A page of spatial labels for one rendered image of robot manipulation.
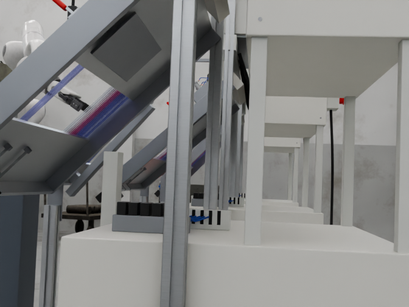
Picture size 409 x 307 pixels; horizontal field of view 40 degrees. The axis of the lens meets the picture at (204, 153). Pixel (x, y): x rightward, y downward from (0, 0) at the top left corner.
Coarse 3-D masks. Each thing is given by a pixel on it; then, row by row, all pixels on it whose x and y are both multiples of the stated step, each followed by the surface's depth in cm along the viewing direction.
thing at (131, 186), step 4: (124, 184) 278; (128, 184) 288; (132, 184) 296; (136, 184) 307; (140, 184) 316; (124, 188) 271; (128, 188) 280; (132, 188) 288; (136, 188) 298; (140, 188) 307; (144, 188) 318
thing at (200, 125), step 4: (232, 96) 291; (232, 100) 301; (232, 104) 314; (204, 116) 257; (200, 120) 257; (204, 120) 266; (196, 124) 259; (200, 124) 267; (204, 124) 277; (196, 128) 268; (200, 128) 277; (204, 128) 315; (192, 132) 271; (196, 132) 279; (200, 132) 317; (192, 136) 309
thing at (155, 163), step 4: (152, 160) 282; (156, 160) 291; (160, 160) 300; (164, 160) 316; (148, 164) 284; (152, 164) 293; (156, 164) 303; (160, 164) 312; (144, 168) 282; (148, 168) 293; (152, 168) 304; (156, 168) 314; (136, 172) 279; (144, 172) 297; (148, 172) 306; (152, 172) 316; (132, 176) 280; (140, 176) 297; (144, 176) 307; (148, 176) 317; (128, 180) 283; (136, 180) 300; (140, 180) 309
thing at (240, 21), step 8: (240, 0) 249; (240, 8) 249; (240, 16) 249; (240, 24) 248; (224, 32) 249; (240, 32) 248; (240, 40) 256; (240, 48) 271; (144, 192) 325; (192, 200) 263; (200, 200) 262; (232, 200) 276; (240, 200) 276
